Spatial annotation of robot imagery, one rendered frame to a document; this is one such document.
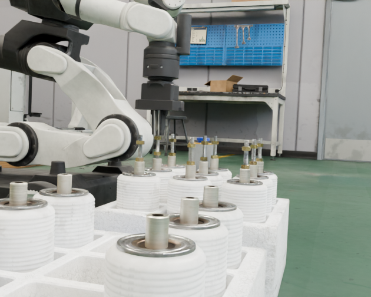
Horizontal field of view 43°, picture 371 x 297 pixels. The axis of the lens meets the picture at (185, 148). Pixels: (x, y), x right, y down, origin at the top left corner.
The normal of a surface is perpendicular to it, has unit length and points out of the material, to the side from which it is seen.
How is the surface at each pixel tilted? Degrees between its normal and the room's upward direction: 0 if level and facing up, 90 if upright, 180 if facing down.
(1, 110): 90
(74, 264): 90
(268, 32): 90
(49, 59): 90
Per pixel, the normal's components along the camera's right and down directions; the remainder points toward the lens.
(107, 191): 0.95, 0.06
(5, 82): -0.32, 0.04
